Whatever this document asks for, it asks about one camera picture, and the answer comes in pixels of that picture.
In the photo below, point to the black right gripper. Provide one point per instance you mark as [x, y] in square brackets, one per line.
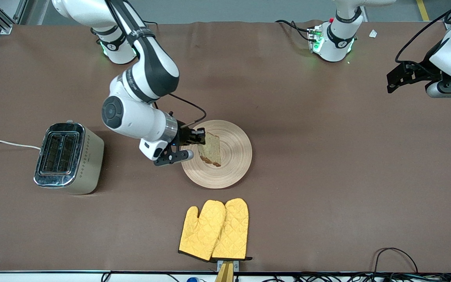
[183, 136]

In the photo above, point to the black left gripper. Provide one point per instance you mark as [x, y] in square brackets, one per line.
[420, 71]

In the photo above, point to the brown toast slice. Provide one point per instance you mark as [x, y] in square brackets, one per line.
[211, 150]

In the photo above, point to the round wooden plate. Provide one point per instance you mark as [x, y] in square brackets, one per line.
[233, 156]

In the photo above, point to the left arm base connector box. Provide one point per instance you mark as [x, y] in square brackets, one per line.
[314, 39]

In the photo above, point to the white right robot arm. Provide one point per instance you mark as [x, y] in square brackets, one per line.
[147, 78]

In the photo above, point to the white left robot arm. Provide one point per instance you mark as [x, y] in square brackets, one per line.
[337, 47]

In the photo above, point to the small white paper scrap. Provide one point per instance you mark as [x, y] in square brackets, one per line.
[373, 33]

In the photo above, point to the yellow quilted oven mitt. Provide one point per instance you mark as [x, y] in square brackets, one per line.
[233, 231]
[202, 231]

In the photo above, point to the brown table cover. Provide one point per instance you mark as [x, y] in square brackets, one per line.
[288, 98]

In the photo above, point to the cream and chrome toaster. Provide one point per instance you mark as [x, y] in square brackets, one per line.
[86, 160]

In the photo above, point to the small blue object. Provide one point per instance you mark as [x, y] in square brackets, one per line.
[192, 279]

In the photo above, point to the small metal bracket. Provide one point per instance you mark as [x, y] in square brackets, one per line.
[236, 265]

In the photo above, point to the aluminium frame profile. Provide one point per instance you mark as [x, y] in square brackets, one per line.
[2, 21]

